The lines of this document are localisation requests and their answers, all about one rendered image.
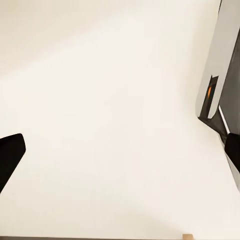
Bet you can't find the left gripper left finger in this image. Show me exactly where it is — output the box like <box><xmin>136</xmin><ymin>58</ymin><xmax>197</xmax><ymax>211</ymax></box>
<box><xmin>0</xmin><ymin>133</ymin><xmax>26</xmax><ymax>193</ymax></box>

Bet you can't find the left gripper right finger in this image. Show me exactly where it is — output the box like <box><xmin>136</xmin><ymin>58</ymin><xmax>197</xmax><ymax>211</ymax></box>
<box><xmin>224</xmin><ymin>133</ymin><xmax>240</xmax><ymax>172</ymax></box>

